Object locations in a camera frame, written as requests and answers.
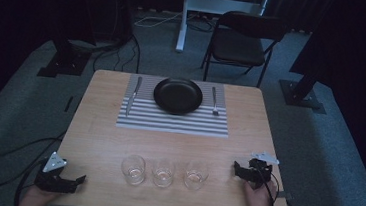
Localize white floor cable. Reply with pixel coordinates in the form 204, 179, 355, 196
132, 7, 184, 32

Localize silver fork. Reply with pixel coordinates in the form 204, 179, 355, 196
209, 85, 223, 117

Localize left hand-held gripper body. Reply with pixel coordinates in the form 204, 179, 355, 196
33, 149, 81, 195

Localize clear drinking glass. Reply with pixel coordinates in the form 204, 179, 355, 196
119, 153, 148, 187
181, 159, 211, 192
150, 158, 177, 190

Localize small black strip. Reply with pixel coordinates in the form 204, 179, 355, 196
64, 95, 74, 113

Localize black floor cables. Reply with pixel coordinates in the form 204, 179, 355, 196
91, 29, 144, 76

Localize black stand with base plate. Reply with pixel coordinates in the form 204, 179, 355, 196
36, 34, 94, 82
276, 23, 335, 116

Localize person's right hand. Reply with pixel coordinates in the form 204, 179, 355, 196
241, 178, 280, 206

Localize black folding chair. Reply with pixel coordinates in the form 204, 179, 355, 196
199, 8, 289, 92

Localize person's left hand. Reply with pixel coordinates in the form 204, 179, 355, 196
16, 184, 61, 206

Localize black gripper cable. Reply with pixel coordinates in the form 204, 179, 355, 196
260, 171, 316, 206
0, 126, 67, 206

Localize grey striped placemat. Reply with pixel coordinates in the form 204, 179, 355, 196
115, 72, 234, 139

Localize white metal desk frame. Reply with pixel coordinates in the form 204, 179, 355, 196
174, 0, 272, 60

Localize black round plate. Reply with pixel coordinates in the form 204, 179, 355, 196
151, 75, 205, 118

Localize silver table knife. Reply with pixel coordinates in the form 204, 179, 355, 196
125, 75, 144, 118

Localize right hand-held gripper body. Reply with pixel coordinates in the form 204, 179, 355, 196
243, 150, 282, 192

